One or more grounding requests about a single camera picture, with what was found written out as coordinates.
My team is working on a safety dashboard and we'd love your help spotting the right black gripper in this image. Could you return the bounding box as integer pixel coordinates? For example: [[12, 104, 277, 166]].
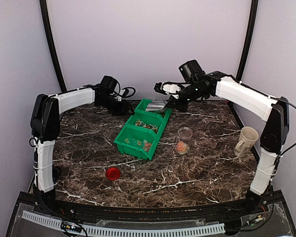
[[166, 81, 207, 113]]

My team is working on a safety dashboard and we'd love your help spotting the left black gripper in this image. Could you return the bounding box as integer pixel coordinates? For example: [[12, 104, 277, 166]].
[[98, 95, 134, 116]]

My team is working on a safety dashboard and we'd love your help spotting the metal scoop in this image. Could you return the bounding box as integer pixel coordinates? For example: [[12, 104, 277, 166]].
[[145, 99, 167, 112]]

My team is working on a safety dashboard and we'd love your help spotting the green bin end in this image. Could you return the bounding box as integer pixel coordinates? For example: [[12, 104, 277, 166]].
[[135, 99, 172, 124]]

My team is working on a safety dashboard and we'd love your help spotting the green bin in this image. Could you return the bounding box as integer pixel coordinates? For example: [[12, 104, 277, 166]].
[[126, 113, 165, 140], [114, 125, 160, 160]]

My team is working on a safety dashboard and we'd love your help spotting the clear glass jar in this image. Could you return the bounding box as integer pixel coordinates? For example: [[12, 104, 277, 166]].
[[175, 126, 193, 155]]

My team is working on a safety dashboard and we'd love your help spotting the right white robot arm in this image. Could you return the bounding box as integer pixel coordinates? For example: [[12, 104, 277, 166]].
[[154, 71, 289, 196]]

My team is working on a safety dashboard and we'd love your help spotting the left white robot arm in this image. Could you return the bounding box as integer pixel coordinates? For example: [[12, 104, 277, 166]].
[[30, 85, 134, 193]]

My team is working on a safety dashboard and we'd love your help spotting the red jar lid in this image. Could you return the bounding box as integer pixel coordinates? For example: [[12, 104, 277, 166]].
[[106, 167, 120, 181]]

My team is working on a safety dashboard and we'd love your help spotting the beige ceramic mug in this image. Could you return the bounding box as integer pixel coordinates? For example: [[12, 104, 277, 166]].
[[234, 126, 259, 158]]

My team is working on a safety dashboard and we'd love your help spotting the dark blue mug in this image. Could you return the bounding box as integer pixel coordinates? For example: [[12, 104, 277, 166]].
[[52, 166, 62, 184]]

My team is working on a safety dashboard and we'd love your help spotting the small green circuit board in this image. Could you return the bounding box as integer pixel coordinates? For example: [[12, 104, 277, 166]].
[[60, 222, 82, 233]]

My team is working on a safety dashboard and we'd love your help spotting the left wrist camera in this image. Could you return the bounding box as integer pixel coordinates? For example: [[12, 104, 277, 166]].
[[100, 76, 119, 94]]

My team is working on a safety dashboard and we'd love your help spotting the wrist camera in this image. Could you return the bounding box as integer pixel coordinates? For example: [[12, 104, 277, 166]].
[[100, 76, 119, 94], [179, 59, 205, 83]]

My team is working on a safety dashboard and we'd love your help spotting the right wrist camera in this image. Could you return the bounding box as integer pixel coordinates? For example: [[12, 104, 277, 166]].
[[179, 59, 205, 83]]

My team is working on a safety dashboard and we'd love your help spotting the left black frame post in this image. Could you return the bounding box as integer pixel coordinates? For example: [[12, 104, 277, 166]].
[[39, 0, 67, 92]]

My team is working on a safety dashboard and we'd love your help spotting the black frame post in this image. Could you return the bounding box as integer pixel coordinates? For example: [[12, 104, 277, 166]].
[[39, 0, 67, 92], [236, 0, 259, 81]]

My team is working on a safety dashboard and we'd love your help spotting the right black frame post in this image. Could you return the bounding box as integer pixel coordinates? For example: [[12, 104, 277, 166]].
[[236, 0, 259, 81]]

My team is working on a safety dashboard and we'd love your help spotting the black front rail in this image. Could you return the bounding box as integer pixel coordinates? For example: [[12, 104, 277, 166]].
[[46, 199, 247, 223]]

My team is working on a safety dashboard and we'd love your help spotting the white slotted cable duct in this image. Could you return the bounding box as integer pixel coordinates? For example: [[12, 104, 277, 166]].
[[22, 210, 225, 237]]

